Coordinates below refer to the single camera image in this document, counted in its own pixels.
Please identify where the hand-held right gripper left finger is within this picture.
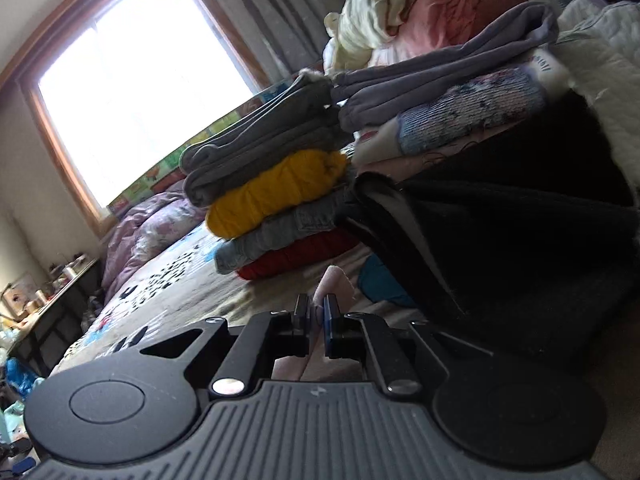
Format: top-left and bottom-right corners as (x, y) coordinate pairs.
(141, 294), (312, 398)

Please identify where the red folded garment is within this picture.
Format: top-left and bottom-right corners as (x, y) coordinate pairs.
(236, 232), (373, 281)

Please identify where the grey folded garment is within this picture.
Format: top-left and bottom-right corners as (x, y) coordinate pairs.
(180, 72), (346, 208)

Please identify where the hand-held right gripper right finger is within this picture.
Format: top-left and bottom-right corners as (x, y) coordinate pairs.
(322, 294), (496, 398)

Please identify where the cluttered desk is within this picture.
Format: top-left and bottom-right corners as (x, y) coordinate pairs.
(0, 255), (103, 376)

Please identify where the stack of folded clothes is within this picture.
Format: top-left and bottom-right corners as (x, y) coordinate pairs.
(322, 0), (586, 73)

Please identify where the white quilted cover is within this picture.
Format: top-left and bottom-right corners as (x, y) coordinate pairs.
(550, 0), (640, 211)

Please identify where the black folded garment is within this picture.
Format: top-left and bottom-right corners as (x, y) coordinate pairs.
(345, 90), (640, 361)

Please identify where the cartoon printed blanket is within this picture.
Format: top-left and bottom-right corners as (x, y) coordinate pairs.
(50, 220), (416, 376)

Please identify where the blue plastic bag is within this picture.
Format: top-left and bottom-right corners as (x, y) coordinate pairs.
(5, 357), (41, 396)

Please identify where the grey-blue folded garment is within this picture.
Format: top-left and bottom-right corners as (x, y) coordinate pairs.
(215, 190), (361, 275)

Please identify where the pink printed garment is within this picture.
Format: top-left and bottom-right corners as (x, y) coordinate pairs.
(272, 264), (373, 385)

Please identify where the wooden framed window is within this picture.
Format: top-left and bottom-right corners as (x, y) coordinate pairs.
(0, 0), (281, 236)

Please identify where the purple folded garment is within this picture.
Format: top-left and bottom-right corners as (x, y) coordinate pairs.
(330, 2), (561, 131)

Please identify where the purple floral quilt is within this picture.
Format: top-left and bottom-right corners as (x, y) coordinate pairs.
(102, 180), (216, 301)

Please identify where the grey curtain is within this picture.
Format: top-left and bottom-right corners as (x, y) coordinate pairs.
(215, 0), (381, 91)

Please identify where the white blue printed folded garment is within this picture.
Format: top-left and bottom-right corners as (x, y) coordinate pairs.
(350, 50), (566, 181)

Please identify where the yellow folded garment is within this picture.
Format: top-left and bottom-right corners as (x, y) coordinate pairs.
(206, 149), (348, 240)

